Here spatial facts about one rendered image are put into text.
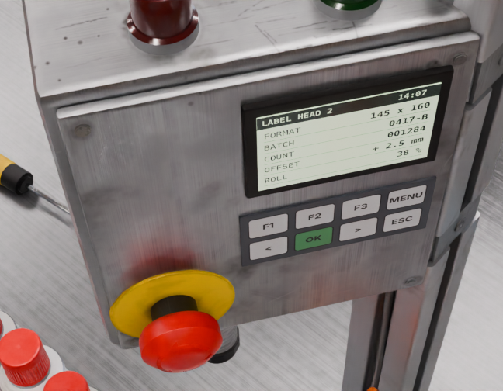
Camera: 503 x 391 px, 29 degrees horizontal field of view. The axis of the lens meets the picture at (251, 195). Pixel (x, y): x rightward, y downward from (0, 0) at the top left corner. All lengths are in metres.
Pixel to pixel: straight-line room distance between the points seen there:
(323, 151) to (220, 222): 0.06
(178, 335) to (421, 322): 0.17
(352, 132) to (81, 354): 0.68
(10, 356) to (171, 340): 0.32
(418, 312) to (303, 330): 0.49
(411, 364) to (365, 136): 0.24
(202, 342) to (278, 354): 0.56
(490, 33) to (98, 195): 0.16
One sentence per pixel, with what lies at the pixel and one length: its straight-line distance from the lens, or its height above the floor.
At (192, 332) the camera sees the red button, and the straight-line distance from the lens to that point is 0.44.
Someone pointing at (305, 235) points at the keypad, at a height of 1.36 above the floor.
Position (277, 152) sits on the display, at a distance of 0.38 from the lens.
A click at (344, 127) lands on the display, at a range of 0.38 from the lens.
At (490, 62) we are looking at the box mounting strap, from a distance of 0.40.
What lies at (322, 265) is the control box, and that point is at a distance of 0.47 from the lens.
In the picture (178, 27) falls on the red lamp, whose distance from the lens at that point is 0.35.
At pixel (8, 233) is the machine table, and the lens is 1.12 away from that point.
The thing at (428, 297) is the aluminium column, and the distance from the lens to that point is 0.53.
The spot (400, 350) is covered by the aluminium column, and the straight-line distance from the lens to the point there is 0.59.
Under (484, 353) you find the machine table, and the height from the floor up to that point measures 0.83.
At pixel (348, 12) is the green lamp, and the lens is 0.36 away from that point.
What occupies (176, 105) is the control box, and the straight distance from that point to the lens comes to 0.35.
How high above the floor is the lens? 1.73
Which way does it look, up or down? 54 degrees down
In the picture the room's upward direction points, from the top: 2 degrees counter-clockwise
